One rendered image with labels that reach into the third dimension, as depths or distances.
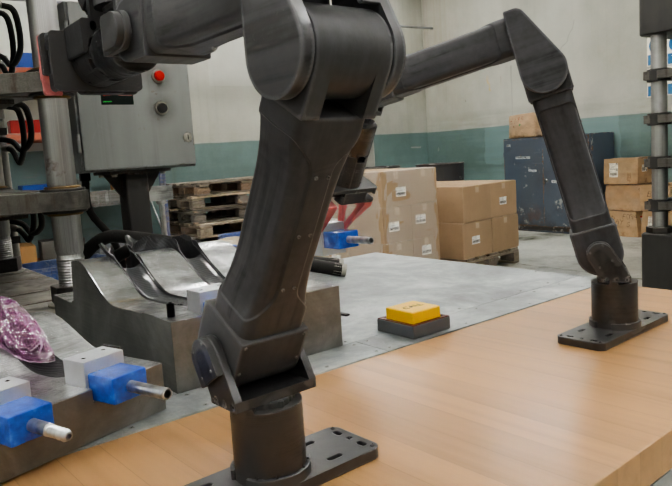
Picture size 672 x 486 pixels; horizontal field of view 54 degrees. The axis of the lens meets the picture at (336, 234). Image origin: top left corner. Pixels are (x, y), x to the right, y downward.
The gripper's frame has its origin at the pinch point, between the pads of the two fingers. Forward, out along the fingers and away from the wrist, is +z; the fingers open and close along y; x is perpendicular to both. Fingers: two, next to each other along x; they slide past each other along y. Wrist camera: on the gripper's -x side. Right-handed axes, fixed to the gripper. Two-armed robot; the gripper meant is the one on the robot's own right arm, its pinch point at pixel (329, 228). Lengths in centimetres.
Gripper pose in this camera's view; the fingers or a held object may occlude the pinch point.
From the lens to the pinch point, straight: 112.8
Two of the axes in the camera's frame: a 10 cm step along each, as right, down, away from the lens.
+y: -7.8, 1.3, -6.2
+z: -2.4, 8.5, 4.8
